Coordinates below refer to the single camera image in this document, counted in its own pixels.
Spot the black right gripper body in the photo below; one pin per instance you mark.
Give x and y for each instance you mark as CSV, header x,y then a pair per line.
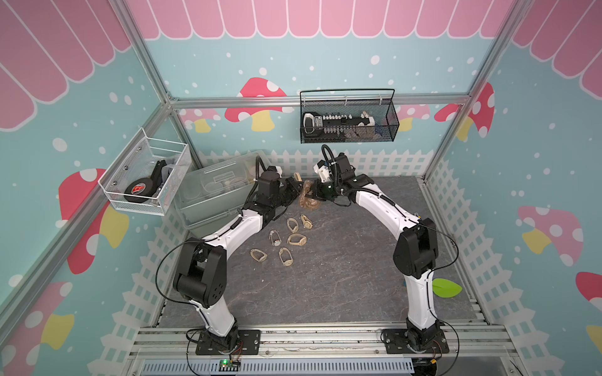
x,y
326,191

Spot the green lit circuit board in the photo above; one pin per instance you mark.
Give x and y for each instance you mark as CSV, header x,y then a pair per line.
x,y
229,365

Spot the black wire mesh basket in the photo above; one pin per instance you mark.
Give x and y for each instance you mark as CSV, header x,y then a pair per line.
x,y
339,116

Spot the clear acrylic wall bin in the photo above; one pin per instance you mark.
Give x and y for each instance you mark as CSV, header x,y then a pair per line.
x,y
166,162

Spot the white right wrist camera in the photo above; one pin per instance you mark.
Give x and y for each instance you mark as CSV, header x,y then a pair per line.
x,y
322,169

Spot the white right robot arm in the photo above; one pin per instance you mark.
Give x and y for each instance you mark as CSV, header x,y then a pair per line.
x,y
416,249

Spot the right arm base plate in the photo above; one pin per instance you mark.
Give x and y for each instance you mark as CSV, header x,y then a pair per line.
x,y
411,341

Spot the black tape roll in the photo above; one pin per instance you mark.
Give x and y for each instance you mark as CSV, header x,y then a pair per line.
x,y
140,191

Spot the green yellow toy paddle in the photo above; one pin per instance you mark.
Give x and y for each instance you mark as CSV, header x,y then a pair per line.
x,y
446,289

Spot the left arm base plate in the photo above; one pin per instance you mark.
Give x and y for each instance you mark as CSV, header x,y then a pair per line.
x,y
238,342

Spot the cream watch front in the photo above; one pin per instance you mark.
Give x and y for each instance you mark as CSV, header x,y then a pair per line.
x,y
275,238

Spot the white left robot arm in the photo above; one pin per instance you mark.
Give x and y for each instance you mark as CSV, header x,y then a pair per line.
x,y
201,272

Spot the translucent green storage box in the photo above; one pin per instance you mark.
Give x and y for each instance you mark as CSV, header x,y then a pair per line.
x,y
209,196

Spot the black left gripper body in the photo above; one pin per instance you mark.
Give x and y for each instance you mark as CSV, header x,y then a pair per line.
x,y
287,193

